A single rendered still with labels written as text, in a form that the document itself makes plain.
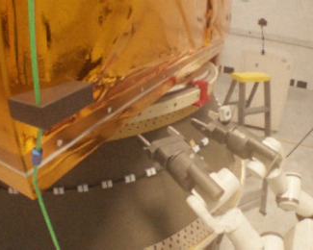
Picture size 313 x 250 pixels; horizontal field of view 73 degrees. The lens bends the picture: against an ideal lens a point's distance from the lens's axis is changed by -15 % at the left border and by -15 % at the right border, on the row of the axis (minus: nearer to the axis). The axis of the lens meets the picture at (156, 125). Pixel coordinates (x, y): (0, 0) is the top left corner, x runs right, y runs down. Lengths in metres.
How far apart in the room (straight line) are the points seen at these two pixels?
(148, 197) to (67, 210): 0.29
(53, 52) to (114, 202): 0.61
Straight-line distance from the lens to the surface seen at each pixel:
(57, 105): 0.29
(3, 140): 0.38
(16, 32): 0.32
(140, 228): 0.90
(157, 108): 0.82
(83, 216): 0.85
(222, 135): 0.76
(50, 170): 0.42
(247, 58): 4.44
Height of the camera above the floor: 2.01
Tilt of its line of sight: 26 degrees down
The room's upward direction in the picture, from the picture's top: 2 degrees clockwise
